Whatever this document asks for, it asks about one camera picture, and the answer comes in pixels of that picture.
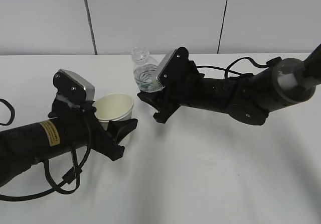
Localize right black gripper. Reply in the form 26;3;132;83
137;60;204;124

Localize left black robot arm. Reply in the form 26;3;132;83
1;108;138;186

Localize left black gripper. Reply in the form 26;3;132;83
48;100;138;161

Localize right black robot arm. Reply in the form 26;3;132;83
138;47;320;126

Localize left black camera cable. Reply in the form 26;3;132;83
0;98;97;201

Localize clear water bottle green label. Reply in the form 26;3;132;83
131;47;163;93

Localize right black camera cable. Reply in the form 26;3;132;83
197;57;281;80

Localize white paper cup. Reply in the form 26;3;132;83
93;93;133;131

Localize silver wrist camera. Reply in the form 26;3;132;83
154;47;189;87
53;69;95;107

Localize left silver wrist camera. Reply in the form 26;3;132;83
53;69;95;107

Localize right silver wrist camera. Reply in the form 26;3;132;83
154;47;189;87

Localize black camera cable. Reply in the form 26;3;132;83
197;57;281;80
0;98;97;201

